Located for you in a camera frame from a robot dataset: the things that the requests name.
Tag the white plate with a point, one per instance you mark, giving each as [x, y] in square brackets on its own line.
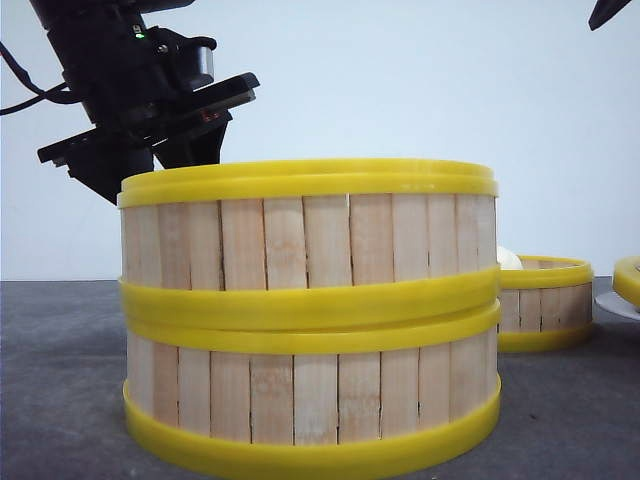
[615, 304]

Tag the bamboo steamer basket with bun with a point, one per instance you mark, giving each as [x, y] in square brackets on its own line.
[546, 305]

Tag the white steamed bun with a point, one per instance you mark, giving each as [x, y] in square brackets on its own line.
[507, 259]

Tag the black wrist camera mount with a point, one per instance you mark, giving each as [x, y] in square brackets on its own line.
[104, 156]

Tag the woven bamboo steamer lid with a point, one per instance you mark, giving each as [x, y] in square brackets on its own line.
[626, 282]

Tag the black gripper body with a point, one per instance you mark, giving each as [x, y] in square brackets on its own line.
[120, 69]

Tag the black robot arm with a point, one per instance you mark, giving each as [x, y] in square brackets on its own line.
[75, 10]

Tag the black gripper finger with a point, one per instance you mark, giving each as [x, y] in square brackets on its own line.
[197, 147]
[605, 10]

